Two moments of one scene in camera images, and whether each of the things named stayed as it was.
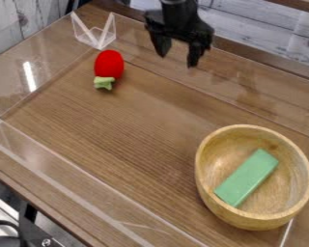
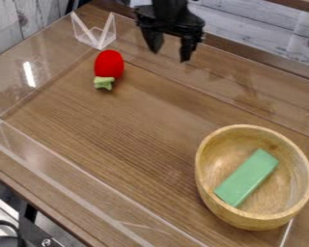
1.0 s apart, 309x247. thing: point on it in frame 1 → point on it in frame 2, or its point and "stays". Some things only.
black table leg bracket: x=33 y=235 stays
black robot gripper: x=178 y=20 → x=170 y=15
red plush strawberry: x=109 y=66 stays
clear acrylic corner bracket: x=97 y=37 stays
